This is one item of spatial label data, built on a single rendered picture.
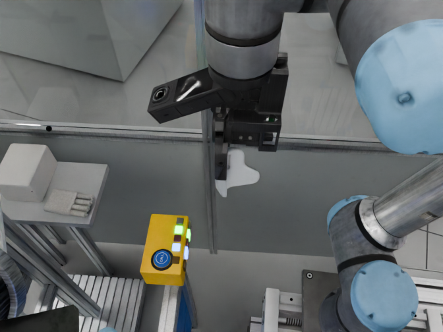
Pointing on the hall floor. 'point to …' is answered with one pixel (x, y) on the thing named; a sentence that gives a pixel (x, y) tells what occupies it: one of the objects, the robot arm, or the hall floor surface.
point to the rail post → (190, 302)
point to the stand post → (45, 269)
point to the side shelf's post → (82, 236)
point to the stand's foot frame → (111, 302)
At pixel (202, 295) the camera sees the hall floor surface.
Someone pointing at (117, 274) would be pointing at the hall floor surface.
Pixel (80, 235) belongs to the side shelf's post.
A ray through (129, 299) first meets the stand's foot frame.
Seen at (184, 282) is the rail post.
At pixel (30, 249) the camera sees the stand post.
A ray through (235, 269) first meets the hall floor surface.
